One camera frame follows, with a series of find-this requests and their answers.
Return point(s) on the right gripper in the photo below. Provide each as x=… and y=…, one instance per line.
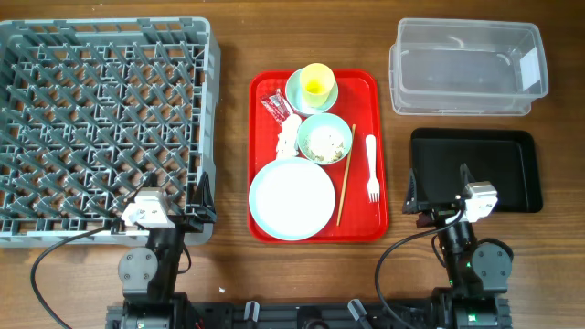
x=420, y=203

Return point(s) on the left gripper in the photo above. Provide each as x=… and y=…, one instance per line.
x=201, y=197

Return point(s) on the light green bowl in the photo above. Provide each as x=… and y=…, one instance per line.
x=324, y=139

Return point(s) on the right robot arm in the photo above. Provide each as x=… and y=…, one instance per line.
x=478, y=269

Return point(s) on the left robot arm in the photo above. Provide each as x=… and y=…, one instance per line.
x=148, y=274

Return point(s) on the grey dishwasher rack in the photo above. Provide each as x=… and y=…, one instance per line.
x=92, y=110

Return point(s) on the white plastic fork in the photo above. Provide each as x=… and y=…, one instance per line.
x=373, y=186

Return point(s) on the black plastic tray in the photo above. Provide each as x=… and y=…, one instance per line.
x=506, y=159

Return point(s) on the large light blue plate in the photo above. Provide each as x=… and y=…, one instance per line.
x=291, y=199

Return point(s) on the wooden chopstick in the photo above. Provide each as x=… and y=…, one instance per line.
x=346, y=174

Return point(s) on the crumpled white napkin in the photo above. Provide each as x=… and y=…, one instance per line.
x=287, y=146

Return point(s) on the red plastic tray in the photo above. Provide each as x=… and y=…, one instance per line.
x=357, y=104

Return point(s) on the red sauce packet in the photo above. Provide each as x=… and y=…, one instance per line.
x=277, y=106

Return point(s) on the clear plastic bin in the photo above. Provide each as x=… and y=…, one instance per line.
x=459, y=67

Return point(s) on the small light green saucer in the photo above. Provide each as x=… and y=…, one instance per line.
x=294, y=95

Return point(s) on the yellow plastic cup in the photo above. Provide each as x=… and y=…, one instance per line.
x=317, y=81

